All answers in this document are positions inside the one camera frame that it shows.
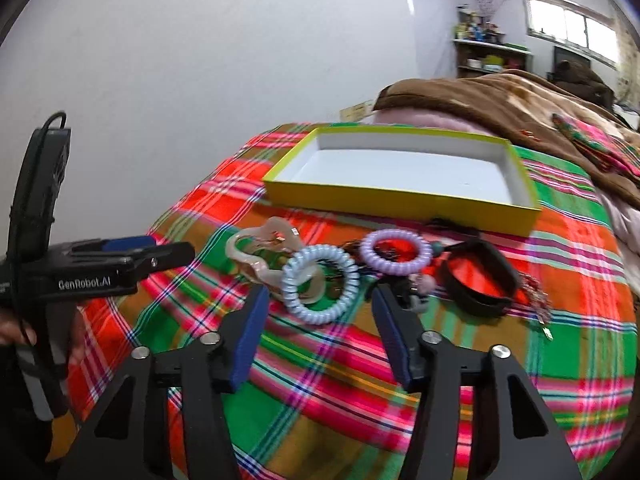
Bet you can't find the plaid red green blanket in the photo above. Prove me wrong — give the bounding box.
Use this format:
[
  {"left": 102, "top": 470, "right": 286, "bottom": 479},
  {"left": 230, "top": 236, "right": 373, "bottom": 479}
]
[{"left": 68, "top": 124, "right": 637, "bottom": 479}]

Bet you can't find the light blue spiral hair tie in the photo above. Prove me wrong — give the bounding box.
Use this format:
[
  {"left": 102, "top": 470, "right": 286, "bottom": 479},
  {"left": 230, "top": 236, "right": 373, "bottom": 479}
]
[{"left": 280, "top": 244, "right": 362, "bottom": 326}]

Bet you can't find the wall socket plate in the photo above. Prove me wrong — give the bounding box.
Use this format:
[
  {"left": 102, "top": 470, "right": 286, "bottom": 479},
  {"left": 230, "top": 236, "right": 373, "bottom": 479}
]
[{"left": 338, "top": 100, "right": 374, "bottom": 122}]

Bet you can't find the black cord hair tie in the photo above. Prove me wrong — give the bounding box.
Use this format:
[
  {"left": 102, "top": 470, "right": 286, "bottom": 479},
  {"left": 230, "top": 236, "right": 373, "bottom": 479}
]
[{"left": 424, "top": 216, "right": 482, "bottom": 241}]

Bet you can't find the purple spiral hair tie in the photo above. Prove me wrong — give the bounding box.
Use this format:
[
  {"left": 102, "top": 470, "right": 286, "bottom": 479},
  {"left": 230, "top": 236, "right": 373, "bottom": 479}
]
[{"left": 359, "top": 227, "right": 434, "bottom": 276}]

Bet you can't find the bead ball hair tie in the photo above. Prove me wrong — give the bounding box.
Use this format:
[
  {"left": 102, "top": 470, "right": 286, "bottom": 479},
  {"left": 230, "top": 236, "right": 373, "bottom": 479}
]
[{"left": 389, "top": 242, "right": 446, "bottom": 313}]

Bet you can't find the dark wooden shelf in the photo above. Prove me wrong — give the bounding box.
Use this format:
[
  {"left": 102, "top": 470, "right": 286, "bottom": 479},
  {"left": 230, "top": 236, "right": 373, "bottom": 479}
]
[{"left": 452, "top": 39, "right": 533, "bottom": 78}]

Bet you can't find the window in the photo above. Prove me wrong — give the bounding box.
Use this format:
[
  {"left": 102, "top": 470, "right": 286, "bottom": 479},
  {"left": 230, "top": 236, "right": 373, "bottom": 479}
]
[{"left": 524, "top": 0, "right": 620, "bottom": 67}]

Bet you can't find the pink rhinestone hair clip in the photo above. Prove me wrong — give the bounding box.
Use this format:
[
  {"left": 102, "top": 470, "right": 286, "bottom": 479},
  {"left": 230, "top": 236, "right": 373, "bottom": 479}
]
[{"left": 518, "top": 272, "right": 554, "bottom": 341}]

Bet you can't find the dark clothes pile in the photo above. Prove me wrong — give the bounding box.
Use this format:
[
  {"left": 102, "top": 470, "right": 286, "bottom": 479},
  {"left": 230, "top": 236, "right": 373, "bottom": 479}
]
[{"left": 548, "top": 60, "right": 614, "bottom": 112}]

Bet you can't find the brown fleece blanket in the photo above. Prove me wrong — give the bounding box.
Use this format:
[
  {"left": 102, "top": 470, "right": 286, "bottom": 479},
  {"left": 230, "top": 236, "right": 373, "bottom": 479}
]
[{"left": 373, "top": 70, "right": 639, "bottom": 209}]

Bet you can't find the folded plaid cloth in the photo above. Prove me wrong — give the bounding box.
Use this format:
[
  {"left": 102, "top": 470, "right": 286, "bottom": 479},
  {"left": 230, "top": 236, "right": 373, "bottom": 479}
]
[{"left": 551, "top": 114, "right": 640, "bottom": 185}]

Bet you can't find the yellow shallow cardboard box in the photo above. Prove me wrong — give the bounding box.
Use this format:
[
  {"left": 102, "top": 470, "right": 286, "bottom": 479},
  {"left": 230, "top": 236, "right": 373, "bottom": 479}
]
[{"left": 262, "top": 125, "right": 541, "bottom": 237}]

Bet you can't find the black wristband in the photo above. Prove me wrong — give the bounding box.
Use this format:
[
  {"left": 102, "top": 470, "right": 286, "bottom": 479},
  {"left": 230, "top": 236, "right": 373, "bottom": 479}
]
[{"left": 440, "top": 238, "right": 521, "bottom": 318}]

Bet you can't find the floral curtain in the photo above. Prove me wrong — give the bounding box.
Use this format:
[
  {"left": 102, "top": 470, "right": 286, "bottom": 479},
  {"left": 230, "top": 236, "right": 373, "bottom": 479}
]
[{"left": 615, "top": 14, "right": 639, "bottom": 108}]

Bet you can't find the left hand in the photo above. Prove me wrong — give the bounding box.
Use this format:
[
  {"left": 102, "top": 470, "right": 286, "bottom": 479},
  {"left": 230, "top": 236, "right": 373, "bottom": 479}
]
[{"left": 0, "top": 303, "right": 87, "bottom": 366}]

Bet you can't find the translucent beige hair claw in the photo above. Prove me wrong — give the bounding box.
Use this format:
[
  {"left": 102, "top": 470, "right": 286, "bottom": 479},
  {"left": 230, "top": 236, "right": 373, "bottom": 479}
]
[{"left": 224, "top": 217, "right": 306, "bottom": 300}]

